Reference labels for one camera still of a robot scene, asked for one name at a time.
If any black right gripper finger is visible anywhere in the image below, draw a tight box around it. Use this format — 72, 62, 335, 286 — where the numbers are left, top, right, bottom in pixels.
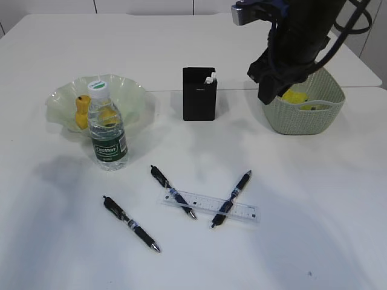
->
258, 75, 289, 105

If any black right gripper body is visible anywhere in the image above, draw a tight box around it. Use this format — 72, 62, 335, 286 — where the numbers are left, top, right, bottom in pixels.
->
247, 30, 330, 83

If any yellow waste paper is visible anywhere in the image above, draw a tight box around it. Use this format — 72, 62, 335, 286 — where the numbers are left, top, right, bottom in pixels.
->
280, 89, 320, 111

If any yellow utility knife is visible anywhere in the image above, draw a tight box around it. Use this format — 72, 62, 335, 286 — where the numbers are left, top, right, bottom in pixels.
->
204, 77, 213, 84

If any clear plastic water bottle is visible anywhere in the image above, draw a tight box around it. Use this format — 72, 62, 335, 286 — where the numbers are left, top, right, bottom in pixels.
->
87, 80, 129, 171

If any yellow pear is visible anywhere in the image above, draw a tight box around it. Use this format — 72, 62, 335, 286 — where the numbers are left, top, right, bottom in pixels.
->
75, 95, 91, 130

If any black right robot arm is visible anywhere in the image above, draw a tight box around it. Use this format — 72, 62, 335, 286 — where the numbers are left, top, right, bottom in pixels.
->
237, 1, 372, 105

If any green plastic woven basket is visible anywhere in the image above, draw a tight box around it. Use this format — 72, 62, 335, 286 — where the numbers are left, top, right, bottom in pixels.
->
262, 68, 346, 135

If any black square pen holder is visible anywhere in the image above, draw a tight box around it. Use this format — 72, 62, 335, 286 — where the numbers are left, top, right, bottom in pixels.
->
183, 67, 218, 121

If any clear plastic ruler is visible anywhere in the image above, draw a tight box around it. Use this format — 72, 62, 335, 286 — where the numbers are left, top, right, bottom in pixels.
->
159, 190, 261, 224

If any black pen right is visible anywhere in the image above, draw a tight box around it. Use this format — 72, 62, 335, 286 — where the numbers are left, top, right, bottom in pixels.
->
211, 170, 252, 228

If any black pen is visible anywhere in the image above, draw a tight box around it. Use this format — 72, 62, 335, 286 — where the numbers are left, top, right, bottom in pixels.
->
211, 170, 252, 228
103, 196, 161, 253
151, 165, 197, 220

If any green ruffled glass plate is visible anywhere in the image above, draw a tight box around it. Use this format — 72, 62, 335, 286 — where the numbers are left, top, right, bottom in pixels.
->
45, 74, 149, 136

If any black pen middle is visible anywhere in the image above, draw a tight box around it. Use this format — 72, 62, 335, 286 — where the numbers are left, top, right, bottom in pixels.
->
151, 165, 197, 220

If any black pen left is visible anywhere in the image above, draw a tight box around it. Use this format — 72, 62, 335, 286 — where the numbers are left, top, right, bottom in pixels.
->
103, 196, 161, 253

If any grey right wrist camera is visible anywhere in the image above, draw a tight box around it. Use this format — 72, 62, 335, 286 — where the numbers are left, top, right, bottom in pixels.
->
231, 1, 272, 26

